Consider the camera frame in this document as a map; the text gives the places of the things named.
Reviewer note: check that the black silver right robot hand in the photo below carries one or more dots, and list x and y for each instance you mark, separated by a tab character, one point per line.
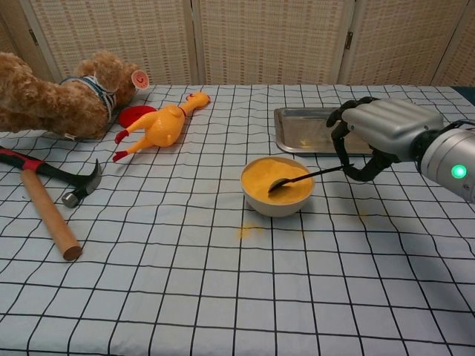
393	124

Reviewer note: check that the black spoon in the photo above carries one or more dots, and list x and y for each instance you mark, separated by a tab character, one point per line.
278	184

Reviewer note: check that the rectangular steel tray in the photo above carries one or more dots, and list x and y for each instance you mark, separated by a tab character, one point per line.
304	130

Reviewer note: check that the orange powder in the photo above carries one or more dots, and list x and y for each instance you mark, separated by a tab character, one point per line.
259	174

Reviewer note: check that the cream bowl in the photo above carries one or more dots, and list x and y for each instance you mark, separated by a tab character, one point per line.
274	209

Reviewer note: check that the blue padded table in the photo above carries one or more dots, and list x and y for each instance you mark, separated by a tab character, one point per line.
467	92

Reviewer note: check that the woven folding screen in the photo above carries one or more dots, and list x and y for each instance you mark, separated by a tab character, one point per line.
259	41

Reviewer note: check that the yellow rubber chicken toy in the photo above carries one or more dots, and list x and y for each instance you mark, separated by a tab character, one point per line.
163	128

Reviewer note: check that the red plastic disc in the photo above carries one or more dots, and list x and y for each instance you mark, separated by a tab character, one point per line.
130	114

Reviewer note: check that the blue checked tablecloth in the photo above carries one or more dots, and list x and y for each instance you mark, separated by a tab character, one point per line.
185	289

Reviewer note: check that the brown teddy bear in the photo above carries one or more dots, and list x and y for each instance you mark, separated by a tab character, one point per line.
48	105

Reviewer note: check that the black red claw hammer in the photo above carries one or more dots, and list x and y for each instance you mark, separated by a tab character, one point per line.
48	168

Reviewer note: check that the wooden rolling pin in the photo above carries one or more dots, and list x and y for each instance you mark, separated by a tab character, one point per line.
48	215

